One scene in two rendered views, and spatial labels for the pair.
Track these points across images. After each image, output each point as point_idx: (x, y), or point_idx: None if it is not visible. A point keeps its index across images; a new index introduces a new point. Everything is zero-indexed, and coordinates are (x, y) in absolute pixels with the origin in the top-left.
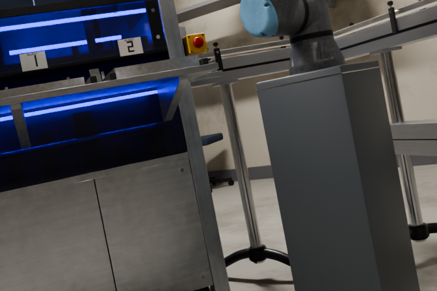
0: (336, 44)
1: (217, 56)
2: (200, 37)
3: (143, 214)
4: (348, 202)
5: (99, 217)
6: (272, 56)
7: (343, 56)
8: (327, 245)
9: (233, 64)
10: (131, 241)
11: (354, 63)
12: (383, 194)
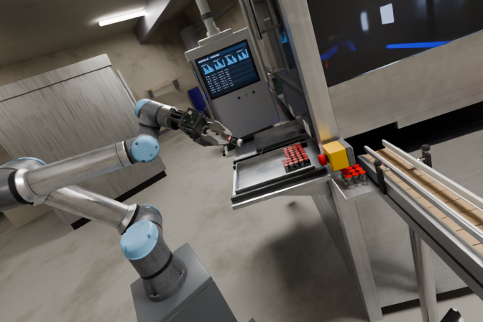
0: (144, 284)
1: (377, 176)
2: (320, 157)
3: (332, 223)
4: None
5: (322, 203)
6: (450, 249)
7: (147, 295)
8: None
9: (396, 199)
10: (331, 226)
11: (134, 300)
12: None
